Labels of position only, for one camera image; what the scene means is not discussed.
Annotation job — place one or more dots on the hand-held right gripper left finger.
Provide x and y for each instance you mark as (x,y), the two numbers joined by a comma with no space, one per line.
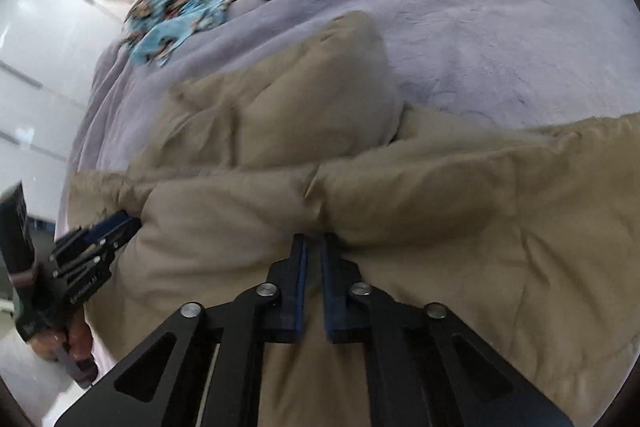
(299,279)

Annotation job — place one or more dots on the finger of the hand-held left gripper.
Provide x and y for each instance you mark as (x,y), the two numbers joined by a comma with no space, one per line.
(120,234)
(105,224)

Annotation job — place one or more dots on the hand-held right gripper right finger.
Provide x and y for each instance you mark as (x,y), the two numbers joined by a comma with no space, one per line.
(330,284)

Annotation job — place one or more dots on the beige puffer jacket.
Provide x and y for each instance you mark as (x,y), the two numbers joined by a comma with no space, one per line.
(350,187)

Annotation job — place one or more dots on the person's left hand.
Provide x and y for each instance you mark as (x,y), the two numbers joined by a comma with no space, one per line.
(75,341)

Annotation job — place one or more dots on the white wardrobe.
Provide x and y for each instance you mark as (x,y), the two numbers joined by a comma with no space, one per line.
(40,72)

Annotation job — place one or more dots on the lavender fleece blanket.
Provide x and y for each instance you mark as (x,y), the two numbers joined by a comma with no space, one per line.
(500,47)

